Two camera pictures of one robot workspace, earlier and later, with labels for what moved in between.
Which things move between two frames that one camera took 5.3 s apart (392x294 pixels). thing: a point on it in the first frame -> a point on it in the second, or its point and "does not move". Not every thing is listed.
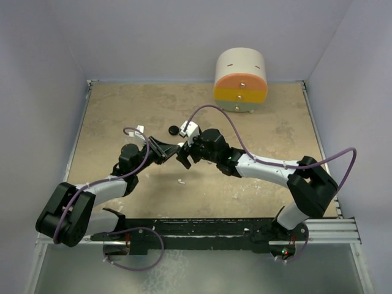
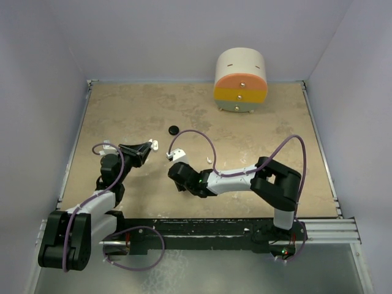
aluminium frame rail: [337, 229] does not move
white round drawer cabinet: [241, 84] does not move
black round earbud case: [173, 130] does not move
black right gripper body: [213, 157] -> [182, 188]
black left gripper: [160, 154] -> [137, 152]
